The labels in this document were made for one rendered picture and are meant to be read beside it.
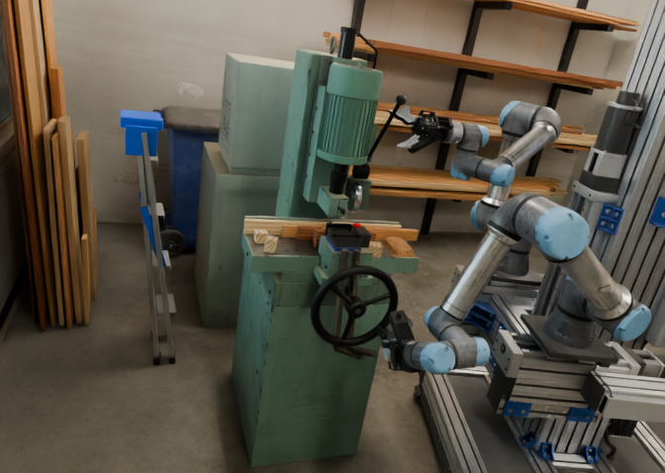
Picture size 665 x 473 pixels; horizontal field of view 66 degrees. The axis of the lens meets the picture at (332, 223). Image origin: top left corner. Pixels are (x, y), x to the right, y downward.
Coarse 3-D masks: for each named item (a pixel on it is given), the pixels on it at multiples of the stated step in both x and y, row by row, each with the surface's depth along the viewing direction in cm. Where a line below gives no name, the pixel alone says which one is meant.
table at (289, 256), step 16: (288, 240) 179; (304, 240) 181; (256, 256) 164; (272, 256) 165; (288, 256) 167; (304, 256) 169; (320, 256) 171; (384, 256) 179; (320, 272) 166; (400, 272) 183
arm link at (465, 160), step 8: (456, 152) 179; (464, 152) 177; (472, 152) 177; (456, 160) 179; (464, 160) 177; (472, 160) 175; (456, 168) 179; (464, 168) 177; (472, 168) 175; (456, 176) 180; (464, 176) 179; (472, 176) 177
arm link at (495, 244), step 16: (528, 192) 134; (512, 208) 132; (496, 224) 137; (512, 224) 133; (496, 240) 137; (512, 240) 136; (480, 256) 139; (496, 256) 138; (464, 272) 141; (480, 272) 139; (464, 288) 140; (480, 288) 140; (448, 304) 142; (464, 304) 141; (432, 320) 145; (448, 320) 142
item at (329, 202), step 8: (320, 192) 187; (328, 192) 181; (320, 200) 187; (328, 200) 179; (336, 200) 177; (344, 200) 178; (328, 208) 178; (336, 208) 178; (344, 208) 179; (336, 216) 180; (344, 216) 181
